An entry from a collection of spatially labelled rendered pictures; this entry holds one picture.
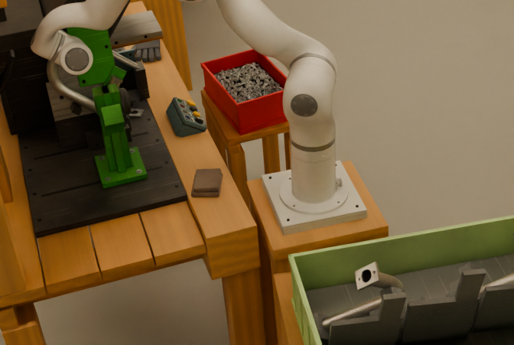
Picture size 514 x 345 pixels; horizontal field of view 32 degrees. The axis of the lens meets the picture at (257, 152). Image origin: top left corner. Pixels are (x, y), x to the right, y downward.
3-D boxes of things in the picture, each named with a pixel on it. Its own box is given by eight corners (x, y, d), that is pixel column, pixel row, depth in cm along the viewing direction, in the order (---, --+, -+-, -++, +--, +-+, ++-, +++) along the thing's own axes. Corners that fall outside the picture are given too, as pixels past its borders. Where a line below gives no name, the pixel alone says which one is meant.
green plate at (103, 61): (115, 73, 275) (100, 6, 268) (118, 79, 268) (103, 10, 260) (78, 81, 273) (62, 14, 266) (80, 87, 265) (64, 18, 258)
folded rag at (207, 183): (219, 197, 245) (218, 189, 243) (190, 198, 246) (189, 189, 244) (222, 175, 253) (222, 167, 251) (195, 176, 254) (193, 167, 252)
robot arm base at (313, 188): (343, 169, 254) (343, 115, 243) (352, 212, 239) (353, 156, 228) (276, 174, 254) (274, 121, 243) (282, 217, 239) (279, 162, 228)
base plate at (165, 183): (117, 33, 335) (115, 27, 334) (187, 200, 248) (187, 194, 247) (4, 56, 327) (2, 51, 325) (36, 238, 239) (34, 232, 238)
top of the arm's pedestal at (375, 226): (350, 170, 266) (350, 159, 264) (388, 236, 240) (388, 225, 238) (246, 191, 261) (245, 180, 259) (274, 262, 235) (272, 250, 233)
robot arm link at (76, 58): (47, 58, 239) (79, 73, 243) (51, 66, 227) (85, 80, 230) (60, 30, 238) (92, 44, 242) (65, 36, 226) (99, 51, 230)
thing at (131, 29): (152, 18, 294) (151, 10, 292) (164, 39, 281) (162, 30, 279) (34, 42, 286) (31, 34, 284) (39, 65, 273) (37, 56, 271)
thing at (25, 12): (57, 79, 306) (36, -13, 286) (69, 123, 282) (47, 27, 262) (3, 90, 302) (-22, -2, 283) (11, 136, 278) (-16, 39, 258)
